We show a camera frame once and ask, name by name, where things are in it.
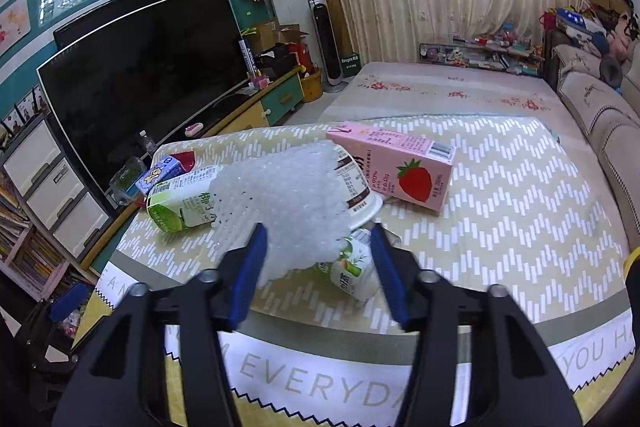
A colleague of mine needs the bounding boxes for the white green drink carton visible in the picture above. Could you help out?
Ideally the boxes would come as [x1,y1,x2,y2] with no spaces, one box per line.
[317,228,377,303]

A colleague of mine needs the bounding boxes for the pink flower wall picture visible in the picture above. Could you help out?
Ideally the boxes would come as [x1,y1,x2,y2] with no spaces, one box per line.
[0,0,31,58]

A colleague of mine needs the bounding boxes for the grey neck pillow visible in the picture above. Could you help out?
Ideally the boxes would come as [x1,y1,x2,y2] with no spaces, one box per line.
[599,56,625,85]

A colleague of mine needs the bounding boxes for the small blue box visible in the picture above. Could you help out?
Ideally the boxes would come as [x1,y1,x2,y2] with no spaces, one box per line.
[134,155,184,198]

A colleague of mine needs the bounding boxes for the black bin with yellow rim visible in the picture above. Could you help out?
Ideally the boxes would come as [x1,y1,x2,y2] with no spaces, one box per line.
[621,246,640,308]

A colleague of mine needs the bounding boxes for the pink strawberry milk carton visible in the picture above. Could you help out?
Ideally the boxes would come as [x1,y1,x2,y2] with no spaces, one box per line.
[326,121,457,212]

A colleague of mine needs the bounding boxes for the white black shuttlecock tube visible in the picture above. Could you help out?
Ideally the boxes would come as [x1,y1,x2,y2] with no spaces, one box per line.
[239,38,258,78]

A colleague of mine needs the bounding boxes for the bed with floral sheet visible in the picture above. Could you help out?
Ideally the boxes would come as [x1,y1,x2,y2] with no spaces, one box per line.
[317,61,601,168]

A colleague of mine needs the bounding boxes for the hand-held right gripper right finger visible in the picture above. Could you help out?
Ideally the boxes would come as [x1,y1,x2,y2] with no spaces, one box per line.
[369,223,583,427]

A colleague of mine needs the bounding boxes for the cluttered glass coffee table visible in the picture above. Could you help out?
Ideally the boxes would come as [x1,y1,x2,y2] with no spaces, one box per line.
[418,34,543,75]

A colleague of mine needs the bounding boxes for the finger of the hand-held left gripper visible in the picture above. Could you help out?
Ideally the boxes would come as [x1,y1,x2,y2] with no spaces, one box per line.
[50,282,96,325]

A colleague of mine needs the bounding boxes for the row of photo frames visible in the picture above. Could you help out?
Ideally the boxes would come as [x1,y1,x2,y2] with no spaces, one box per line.
[0,84,48,142]

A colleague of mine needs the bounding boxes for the white paper cup bowl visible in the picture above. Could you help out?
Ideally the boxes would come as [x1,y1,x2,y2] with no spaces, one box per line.
[327,144,384,228]

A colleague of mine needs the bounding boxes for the large black television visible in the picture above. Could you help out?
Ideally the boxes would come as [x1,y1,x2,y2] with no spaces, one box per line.
[36,0,251,195]

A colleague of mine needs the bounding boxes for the shelf of books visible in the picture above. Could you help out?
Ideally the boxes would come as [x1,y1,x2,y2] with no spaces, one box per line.
[0,172,66,303]

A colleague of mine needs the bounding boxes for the white bubble wrap sheet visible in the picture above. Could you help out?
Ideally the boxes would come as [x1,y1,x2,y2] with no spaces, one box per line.
[210,142,353,285]

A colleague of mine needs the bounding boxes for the yellow bucket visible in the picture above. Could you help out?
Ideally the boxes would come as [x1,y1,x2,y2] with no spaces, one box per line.
[299,69,323,104]

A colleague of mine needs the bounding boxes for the beige sofa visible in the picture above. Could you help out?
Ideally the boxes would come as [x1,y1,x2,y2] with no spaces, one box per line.
[545,42,640,253]

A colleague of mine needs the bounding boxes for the black box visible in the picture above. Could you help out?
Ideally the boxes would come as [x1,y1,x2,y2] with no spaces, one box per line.
[255,47,301,78]

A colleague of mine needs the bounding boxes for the black wall screen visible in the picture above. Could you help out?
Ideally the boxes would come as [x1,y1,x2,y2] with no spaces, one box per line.
[52,0,190,50]

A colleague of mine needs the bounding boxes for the black tower fan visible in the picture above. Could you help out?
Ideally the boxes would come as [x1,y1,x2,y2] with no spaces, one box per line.
[307,0,349,94]

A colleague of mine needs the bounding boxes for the pile of plush toys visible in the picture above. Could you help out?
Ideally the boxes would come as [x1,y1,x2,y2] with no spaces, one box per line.
[612,9,640,52]

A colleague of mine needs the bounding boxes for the open cardboard box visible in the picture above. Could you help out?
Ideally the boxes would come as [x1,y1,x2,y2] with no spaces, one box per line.
[247,21,311,58]

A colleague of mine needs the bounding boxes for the white drawer unit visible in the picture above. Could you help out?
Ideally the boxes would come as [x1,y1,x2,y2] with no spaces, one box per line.
[0,114,113,260]

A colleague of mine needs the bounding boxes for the green box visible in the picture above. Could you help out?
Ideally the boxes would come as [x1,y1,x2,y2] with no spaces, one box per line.
[339,52,363,80]

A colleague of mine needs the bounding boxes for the blue star print bag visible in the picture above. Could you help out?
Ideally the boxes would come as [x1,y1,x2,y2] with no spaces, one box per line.
[556,7,608,35]

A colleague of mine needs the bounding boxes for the green white juice carton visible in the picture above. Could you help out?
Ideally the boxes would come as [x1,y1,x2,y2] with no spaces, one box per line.
[146,165,223,235]

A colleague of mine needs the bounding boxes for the red container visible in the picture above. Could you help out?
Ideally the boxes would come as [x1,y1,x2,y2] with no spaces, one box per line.
[287,38,313,75]

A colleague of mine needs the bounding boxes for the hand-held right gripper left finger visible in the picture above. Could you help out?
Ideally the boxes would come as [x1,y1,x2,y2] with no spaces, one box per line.
[52,223,271,427]

